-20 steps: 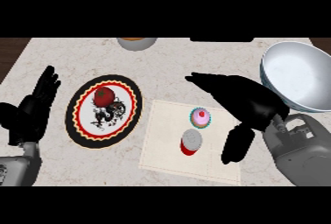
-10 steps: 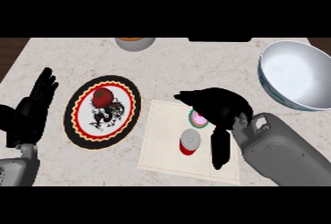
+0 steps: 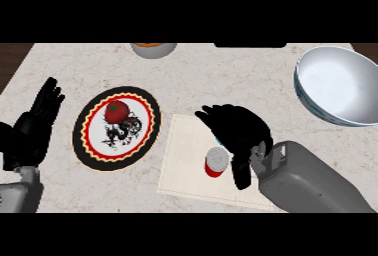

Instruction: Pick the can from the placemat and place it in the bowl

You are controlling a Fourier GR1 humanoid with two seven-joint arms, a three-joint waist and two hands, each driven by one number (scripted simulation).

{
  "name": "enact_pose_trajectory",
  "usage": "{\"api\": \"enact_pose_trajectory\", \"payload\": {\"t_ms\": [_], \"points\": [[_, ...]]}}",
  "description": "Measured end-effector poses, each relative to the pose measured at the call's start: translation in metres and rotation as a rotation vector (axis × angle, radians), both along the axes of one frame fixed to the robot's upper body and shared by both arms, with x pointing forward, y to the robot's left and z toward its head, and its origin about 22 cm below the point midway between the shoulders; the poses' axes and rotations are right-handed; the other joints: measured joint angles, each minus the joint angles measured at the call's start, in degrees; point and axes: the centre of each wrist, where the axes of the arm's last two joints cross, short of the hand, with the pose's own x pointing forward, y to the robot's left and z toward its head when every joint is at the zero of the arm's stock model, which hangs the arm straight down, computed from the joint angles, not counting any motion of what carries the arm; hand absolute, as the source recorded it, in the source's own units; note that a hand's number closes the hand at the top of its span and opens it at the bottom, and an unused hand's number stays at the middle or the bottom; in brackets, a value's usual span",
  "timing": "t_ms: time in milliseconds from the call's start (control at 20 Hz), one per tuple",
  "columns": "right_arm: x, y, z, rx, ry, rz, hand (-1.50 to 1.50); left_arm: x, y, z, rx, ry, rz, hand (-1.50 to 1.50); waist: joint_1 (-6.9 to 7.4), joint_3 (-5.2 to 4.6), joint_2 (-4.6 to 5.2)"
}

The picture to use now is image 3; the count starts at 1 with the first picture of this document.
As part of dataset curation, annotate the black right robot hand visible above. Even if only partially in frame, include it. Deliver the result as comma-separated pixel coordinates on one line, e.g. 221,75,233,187
193,103,274,191

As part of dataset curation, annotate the grey cup with orange top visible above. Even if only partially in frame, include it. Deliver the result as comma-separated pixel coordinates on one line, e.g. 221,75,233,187
129,43,178,60

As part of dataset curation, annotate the large white bowl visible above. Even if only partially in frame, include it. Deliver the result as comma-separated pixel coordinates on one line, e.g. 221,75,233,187
293,45,378,128

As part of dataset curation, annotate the red tomato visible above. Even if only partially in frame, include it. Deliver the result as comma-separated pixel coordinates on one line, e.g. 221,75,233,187
103,100,131,124

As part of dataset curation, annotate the red can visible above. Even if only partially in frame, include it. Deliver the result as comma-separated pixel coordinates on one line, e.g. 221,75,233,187
203,146,231,179

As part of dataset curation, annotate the black rimmed rooster plate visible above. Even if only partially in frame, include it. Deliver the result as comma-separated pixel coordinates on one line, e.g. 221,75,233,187
70,86,162,172

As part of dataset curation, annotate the cream placemat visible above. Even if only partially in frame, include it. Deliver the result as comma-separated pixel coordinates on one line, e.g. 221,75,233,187
156,114,276,212

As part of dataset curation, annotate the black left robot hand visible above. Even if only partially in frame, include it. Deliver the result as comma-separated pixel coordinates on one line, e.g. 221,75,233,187
0,77,66,172

